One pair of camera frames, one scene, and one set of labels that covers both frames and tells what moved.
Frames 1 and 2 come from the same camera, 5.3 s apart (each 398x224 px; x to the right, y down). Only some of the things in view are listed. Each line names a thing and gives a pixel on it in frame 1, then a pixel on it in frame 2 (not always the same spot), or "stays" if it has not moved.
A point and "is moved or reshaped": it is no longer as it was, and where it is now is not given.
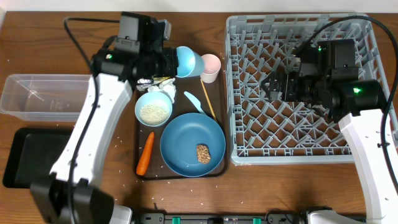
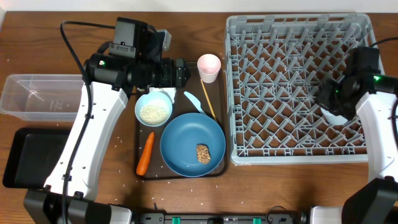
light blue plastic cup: (189, 62) is moved or reshaped
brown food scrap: (203, 154) stays
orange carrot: (143, 162) stays
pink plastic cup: (211, 65) stays
